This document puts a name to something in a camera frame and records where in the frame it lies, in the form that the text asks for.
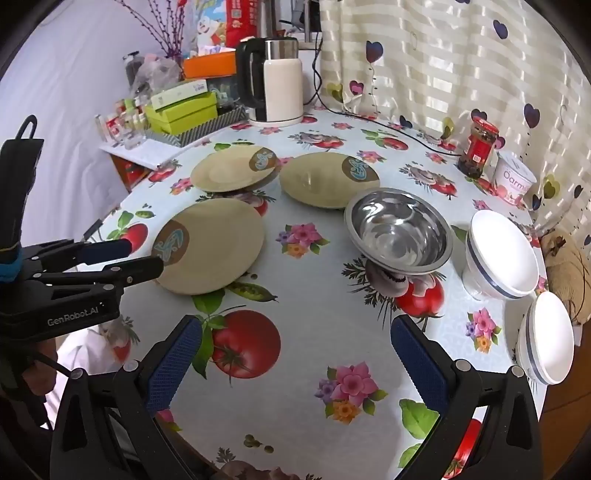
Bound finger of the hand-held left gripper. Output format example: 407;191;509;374
21;239;134;273
34;256;165;292

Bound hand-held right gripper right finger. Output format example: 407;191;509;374
390;315;543;480

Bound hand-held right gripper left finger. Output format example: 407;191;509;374
48;315;218;480

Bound beige plate with brown patch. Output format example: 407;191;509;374
190;146;281;193
279;154;380;210
152;198;265;296

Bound white bowl with blue stripe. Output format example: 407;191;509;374
515;292;574;386
462;210;540;301

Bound stainless steel bowl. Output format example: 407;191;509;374
344;188;454;276

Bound person's left hand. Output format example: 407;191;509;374
25;340;59;398

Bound red printed box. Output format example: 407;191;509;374
111;154;153;195

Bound white paper sheet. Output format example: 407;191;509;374
99;136;183;169

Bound row of small bottles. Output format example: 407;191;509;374
95;97;148;148

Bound floral vegetable print tablecloth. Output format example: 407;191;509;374
99;104;550;480

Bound striped grey tray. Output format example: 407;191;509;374
145;104;250;148

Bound flat white and green box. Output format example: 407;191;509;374
151;79;208;110

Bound brown cushion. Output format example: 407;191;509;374
540;228;591;324

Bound dark small jar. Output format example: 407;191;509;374
124;52;144;86

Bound clear plastic bag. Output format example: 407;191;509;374
136;53;183;93

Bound white yogurt cup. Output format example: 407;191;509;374
493;151;537;206

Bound white kettle base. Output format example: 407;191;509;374
248;113;305;128

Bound orange box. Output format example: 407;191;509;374
182;52;238;80

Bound glass jar with red label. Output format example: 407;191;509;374
458;115;500;180

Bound purple flower branches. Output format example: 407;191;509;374
113;0;195;61

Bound cream and steel electric kettle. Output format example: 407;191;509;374
235;37;304;123

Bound colourful cartoon package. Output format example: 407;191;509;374
196;0;229;56

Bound red package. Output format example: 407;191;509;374
225;0;259;47

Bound cream curtain with heart print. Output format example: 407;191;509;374
318;0;591;232

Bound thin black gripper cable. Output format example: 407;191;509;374
28;353;72;432

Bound black power cable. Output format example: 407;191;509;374
310;44;462;158

